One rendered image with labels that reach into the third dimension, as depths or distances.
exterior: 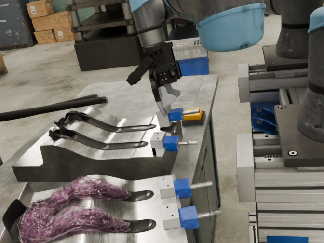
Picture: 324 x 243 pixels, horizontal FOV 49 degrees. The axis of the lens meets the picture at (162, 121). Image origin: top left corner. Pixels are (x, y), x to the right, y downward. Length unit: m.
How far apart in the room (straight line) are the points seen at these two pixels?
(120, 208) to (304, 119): 0.45
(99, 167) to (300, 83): 0.66
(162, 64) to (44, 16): 6.77
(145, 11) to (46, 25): 6.80
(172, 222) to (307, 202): 0.28
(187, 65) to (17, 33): 4.63
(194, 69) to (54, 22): 4.18
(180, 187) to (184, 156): 0.26
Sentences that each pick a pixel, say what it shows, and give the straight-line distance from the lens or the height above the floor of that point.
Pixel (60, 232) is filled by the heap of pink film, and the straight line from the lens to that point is 0.80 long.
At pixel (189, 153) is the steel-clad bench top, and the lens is 1.13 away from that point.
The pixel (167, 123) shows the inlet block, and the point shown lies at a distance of 1.08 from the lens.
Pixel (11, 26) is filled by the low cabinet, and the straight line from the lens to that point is 7.99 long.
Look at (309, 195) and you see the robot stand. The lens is 0.76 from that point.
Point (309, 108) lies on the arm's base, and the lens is 0.70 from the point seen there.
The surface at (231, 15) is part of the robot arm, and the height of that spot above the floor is 1.32.
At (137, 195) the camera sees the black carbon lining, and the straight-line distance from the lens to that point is 0.91.
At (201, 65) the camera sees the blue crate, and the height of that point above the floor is 0.12.
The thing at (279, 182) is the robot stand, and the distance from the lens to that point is 0.73.
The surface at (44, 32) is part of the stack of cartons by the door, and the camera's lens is 7.82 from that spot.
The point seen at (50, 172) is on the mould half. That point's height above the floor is 0.84.
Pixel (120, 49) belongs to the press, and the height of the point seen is 0.25.
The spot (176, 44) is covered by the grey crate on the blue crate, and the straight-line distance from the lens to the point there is 4.48.
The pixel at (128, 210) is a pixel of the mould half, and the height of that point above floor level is 0.86.
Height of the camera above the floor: 1.39
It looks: 26 degrees down
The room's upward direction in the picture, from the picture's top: 10 degrees counter-clockwise
